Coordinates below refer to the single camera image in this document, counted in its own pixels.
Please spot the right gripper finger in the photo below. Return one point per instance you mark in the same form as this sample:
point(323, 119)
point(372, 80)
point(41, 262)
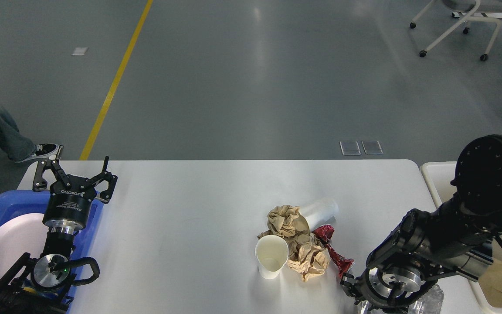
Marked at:
point(354, 286)

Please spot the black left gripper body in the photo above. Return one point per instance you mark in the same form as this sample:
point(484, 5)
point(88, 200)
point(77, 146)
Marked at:
point(70, 203)

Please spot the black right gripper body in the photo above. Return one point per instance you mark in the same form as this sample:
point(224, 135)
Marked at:
point(391, 290)

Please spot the silver foil bag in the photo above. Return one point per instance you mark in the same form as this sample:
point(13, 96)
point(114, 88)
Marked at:
point(430, 303)

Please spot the pink plate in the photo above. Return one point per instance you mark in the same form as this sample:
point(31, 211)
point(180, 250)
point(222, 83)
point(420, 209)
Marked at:
point(23, 234)

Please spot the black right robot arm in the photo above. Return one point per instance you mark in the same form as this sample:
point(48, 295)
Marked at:
point(425, 247)

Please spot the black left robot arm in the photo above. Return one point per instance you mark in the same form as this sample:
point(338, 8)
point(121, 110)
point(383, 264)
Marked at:
point(41, 285)

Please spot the black white sneaker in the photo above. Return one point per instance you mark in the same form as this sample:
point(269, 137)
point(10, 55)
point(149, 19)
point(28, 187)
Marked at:
point(42, 151)

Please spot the blue plastic tray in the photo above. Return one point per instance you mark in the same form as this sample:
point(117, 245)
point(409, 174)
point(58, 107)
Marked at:
point(18, 203)

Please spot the light crumpled brown paper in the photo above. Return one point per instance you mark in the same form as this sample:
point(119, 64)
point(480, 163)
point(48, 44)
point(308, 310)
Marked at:
point(308, 260)

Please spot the crushed red can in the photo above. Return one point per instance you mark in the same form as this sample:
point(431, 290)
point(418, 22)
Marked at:
point(325, 233)

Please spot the person leg in jeans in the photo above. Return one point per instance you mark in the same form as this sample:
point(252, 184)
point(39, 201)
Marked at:
point(17, 147)

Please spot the lying white paper cup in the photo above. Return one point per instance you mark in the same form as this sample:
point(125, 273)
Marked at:
point(319, 212)

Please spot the upright white paper cup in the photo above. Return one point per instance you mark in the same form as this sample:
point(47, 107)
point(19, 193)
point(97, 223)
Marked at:
point(271, 252)

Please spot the dark crumpled brown paper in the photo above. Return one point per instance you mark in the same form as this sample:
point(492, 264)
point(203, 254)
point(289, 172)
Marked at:
point(286, 221)

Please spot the beige plastic bin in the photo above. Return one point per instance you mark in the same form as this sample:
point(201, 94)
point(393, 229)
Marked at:
point(438, 176)

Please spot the white rolling chair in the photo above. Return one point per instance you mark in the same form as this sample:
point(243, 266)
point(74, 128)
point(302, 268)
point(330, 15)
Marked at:
point(471, 11)

